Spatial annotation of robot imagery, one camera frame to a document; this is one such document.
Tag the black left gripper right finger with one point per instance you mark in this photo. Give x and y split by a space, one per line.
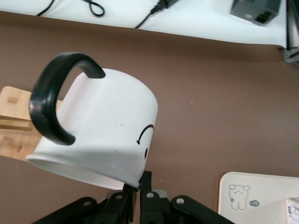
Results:
149 205

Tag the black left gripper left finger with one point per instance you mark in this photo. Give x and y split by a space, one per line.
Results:
116 210

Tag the milk carton with green cap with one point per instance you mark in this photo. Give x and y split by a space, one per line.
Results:
293 212

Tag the white tray with bunny print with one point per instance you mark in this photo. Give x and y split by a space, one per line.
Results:
266 205

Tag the wooden mug stand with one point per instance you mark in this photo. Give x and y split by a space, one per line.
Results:
14 142

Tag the grey power supply box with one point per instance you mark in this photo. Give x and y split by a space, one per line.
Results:
254 9

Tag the aluminium frame post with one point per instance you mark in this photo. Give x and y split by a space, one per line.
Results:
292 28

